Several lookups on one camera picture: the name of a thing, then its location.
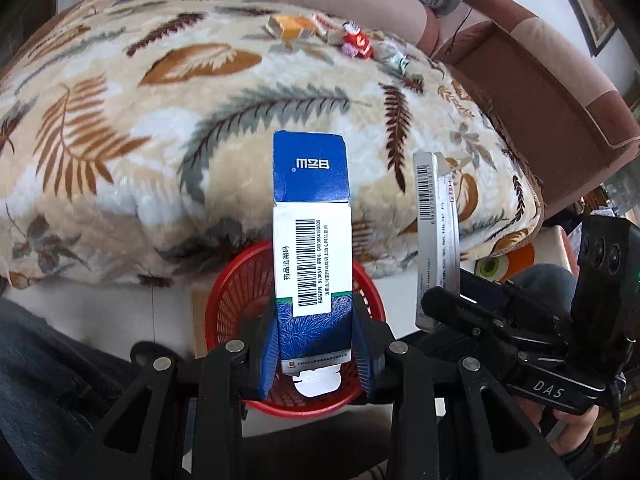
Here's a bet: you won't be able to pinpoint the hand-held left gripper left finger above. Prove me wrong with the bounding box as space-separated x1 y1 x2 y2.
75 297 281 480

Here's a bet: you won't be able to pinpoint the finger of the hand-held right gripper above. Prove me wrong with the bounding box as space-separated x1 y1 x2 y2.
457 269 573 323
421 287 568 363

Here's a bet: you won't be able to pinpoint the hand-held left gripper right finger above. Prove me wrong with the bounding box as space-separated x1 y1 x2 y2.
350 294 568 480

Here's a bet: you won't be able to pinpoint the red plastic basket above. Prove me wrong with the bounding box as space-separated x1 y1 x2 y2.
204 240 387 418

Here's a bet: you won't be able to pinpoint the silver cardboard box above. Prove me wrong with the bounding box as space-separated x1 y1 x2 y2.
414 151 462 331

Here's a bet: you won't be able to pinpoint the blue white medicine box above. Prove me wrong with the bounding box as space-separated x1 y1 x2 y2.
272 130 353 397

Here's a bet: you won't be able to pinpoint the person's right hand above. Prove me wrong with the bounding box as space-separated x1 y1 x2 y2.
540 402 617 461

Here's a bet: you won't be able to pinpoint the orange cartoon cushion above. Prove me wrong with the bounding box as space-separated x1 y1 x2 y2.
460 239 537 287

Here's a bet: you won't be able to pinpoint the person's right leg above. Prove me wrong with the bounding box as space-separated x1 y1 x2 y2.
507 264 583 313

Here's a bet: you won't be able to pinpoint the person's leg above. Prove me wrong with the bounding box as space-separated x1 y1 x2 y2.
0 285 151 480
507 264 583 313

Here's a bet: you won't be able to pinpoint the pink brown sofa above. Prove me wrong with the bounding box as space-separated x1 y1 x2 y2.
225 0 640 221

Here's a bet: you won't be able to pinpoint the person's left leg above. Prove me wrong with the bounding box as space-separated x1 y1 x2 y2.
0 285 151 480

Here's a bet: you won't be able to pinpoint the leaf print blanket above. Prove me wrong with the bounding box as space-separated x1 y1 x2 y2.
0 0 546 291

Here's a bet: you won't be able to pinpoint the silver green wrapper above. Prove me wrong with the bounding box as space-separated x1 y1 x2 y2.
372 42 412 77

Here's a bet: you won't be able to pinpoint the red candy wrapper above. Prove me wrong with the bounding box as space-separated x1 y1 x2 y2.
341 21 374 60

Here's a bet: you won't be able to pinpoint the white red packet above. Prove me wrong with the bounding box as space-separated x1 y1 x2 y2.
312 12 347 44

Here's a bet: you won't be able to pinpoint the orange cardboard box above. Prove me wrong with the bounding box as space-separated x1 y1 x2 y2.
265 14 319 40

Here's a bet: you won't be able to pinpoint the framed wall picture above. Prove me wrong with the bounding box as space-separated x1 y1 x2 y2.
545 0 619 58

